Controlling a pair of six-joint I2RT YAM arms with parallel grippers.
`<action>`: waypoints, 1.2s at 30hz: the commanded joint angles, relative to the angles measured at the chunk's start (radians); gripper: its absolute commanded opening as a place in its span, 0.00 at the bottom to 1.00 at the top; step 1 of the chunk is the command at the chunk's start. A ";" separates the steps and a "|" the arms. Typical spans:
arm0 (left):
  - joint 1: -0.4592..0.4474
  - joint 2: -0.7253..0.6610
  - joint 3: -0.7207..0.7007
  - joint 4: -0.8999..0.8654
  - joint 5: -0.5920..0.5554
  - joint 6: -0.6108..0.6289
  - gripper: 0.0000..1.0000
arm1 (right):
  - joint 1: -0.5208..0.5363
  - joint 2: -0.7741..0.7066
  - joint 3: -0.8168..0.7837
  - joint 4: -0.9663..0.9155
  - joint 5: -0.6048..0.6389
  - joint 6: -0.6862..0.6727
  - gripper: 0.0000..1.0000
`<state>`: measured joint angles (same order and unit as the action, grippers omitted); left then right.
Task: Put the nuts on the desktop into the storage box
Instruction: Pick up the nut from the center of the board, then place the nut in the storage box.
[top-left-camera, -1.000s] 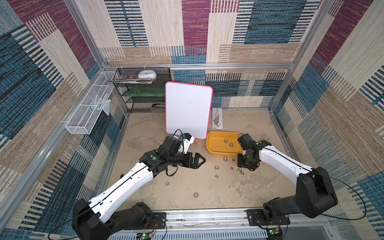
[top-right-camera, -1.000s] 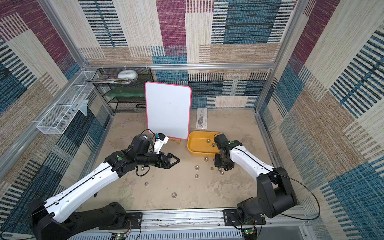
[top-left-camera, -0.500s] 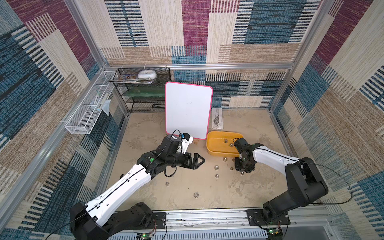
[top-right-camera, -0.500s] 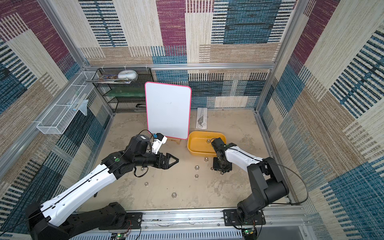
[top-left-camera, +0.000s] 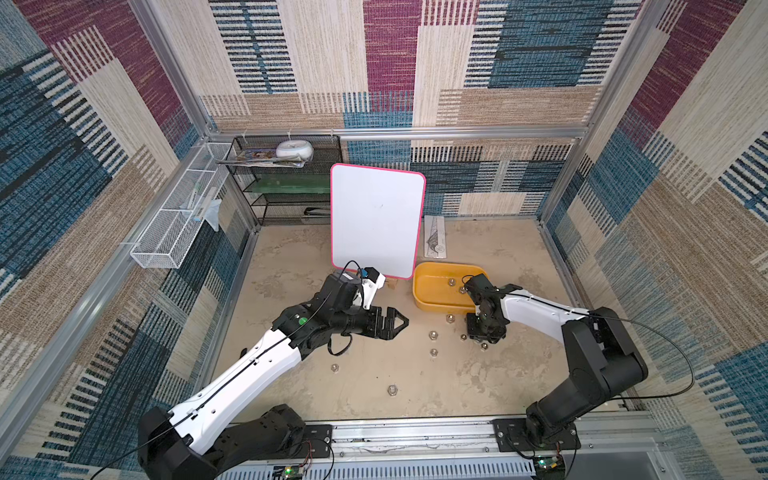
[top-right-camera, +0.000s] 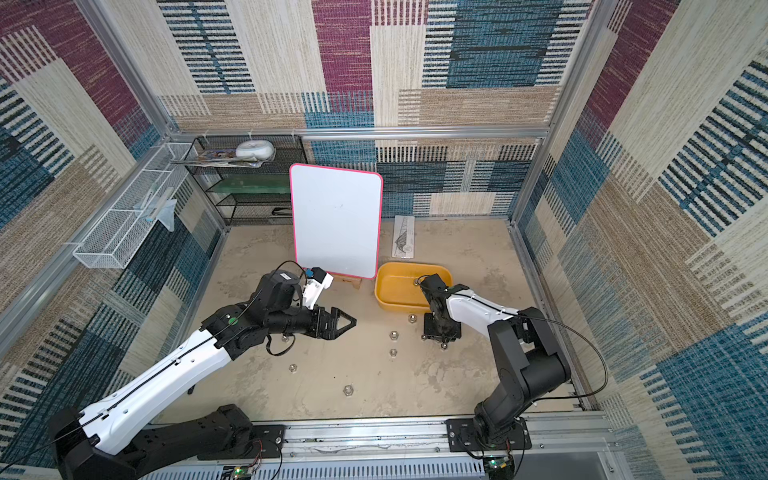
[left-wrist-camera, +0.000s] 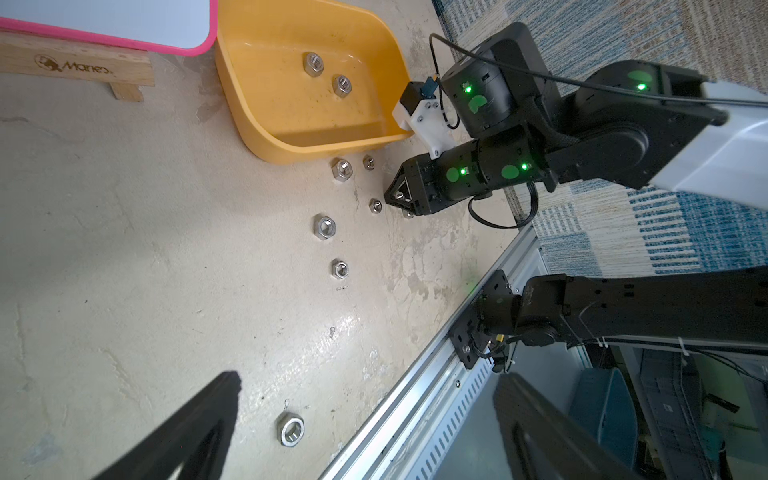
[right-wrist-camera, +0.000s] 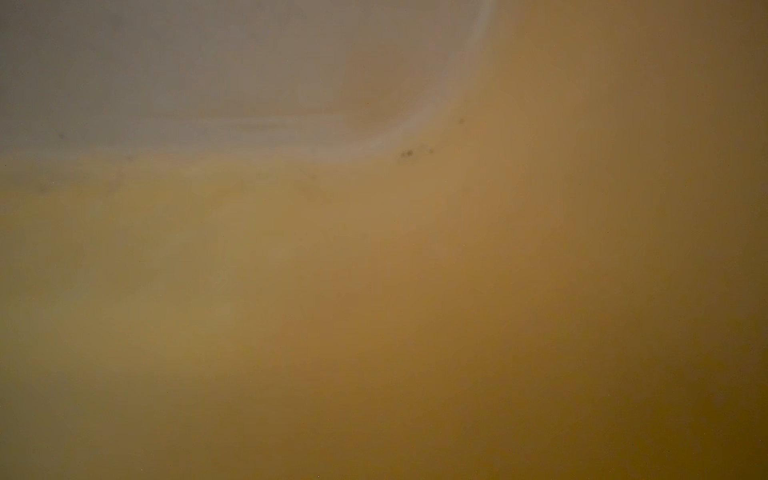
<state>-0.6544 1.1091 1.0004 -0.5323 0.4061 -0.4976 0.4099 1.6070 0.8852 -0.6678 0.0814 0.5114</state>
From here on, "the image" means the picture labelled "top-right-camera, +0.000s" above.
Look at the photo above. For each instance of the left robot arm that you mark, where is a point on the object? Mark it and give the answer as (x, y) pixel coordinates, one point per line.
(112, 438)

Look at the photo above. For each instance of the pink framed whiteboard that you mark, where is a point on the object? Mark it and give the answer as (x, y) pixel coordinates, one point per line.
(336, 216)

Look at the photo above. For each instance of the yellow plastic storage box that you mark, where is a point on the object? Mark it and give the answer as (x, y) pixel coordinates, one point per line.
(396, 289)

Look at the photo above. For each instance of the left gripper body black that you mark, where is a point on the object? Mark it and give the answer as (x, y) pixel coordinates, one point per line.
(309, 322)

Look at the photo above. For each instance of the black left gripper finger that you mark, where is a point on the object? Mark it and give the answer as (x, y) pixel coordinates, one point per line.
(340, 317)
(339, 331)

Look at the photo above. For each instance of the aluminium front rail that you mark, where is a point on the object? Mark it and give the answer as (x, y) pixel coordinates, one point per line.
(559, 445)

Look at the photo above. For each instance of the white printed packet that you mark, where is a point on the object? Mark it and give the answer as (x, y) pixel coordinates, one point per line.
(403, 237)

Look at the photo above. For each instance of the white round device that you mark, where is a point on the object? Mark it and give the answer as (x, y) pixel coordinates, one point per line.
(256, 150)

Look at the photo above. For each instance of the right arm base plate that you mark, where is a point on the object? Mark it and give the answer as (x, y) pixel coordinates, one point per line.
(467, 435)

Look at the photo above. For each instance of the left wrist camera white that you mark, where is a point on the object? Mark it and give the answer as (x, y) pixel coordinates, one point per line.
(317, 280)

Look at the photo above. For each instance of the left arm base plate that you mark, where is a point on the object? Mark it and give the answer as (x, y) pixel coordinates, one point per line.
(264, 441)

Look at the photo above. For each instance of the black wire shelf rack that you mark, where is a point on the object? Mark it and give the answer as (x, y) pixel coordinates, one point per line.
(249, 196)

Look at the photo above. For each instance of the white wire wall basket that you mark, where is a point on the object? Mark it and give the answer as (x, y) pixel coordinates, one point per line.
(147, 199)

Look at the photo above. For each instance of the wooden whiteboard stand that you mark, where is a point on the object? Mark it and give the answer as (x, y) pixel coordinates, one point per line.
(353, 281)

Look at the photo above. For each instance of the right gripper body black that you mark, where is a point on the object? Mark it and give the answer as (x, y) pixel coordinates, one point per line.
(438, 327)

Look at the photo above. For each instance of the magazine on shelf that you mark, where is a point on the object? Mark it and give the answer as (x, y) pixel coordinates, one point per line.
(225, 159)

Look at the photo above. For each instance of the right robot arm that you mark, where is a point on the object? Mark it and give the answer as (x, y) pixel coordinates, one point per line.
(529, 360)

